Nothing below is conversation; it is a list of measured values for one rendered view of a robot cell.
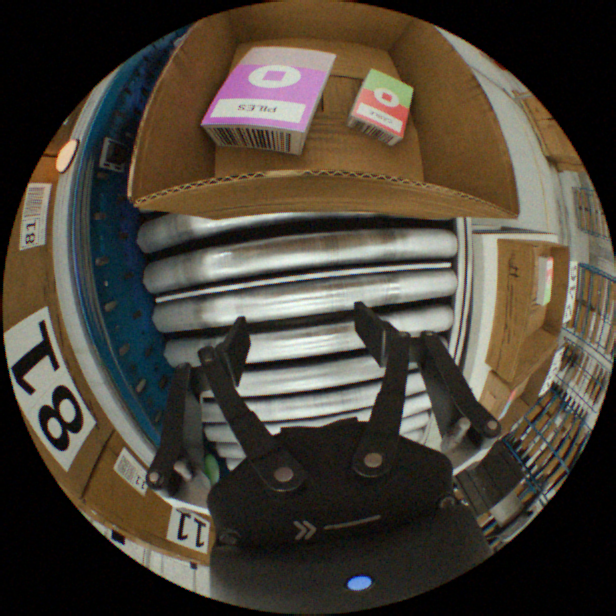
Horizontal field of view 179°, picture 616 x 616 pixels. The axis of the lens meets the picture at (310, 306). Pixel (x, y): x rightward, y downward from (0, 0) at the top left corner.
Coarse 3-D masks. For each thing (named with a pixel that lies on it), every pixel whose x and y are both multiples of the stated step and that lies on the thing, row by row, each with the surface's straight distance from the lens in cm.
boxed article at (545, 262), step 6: (540, 258) 68; (546, 258) 68; (552, 258) 74; (540, 264) 69; (546, 264) 68; (552, 264) 74; (540, 270) 69; (546, 270) 68; (540, 276) 69; (546, 276) 68; (540, 282) 69; (546, 282) 69; (540, 288) 70; (546, 288) 70; (540, 294) 70; (546, 294) 71; (540, 300) 70; (546, 300) 73
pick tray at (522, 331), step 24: (504, 240) 46; (528, 240) 54; (504, 264) 47; (528, 264) 43; (504, 288) 48; (528, 288) 44; (552, 288) 82; (504, 312) 48; (528, 312) 45; (552, 312) 84; (504, 336) 50; (528, 336) 74; (552, 336) 80; (504, 360) 51; (528, 360) 62
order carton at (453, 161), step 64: (320, 0) 44; (192, 64) 27; (384, 64) 47; (448, 64) 35; (192, 128) 24; (320, 128) 31; (448, 128) 31; (128, 192) 15; (192, 192) 13; (256, 192) 14; (320, 192) 15; (384, 192) 15; (448, 192) 14; (512, 192) 23
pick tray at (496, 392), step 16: (544, 368) 95; (496, 384) 60; (512, 384) 59; (528, 384) 101; (480, 400) 66; (496, 400) 62; (512, 400) 96; (528, 400) 102; (496, 416) 63; (512, 416) 93
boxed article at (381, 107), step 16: (368, 80) 35; (384, 80) 37; (368, 96) 32; (384, 96) 34; (400, 96) 36; (352, 112) 30; (368, 112) 30; (384, 112) 32; (400, 112) 33; (368, 128) 31; (384, 128) 30; (400, 128) 31
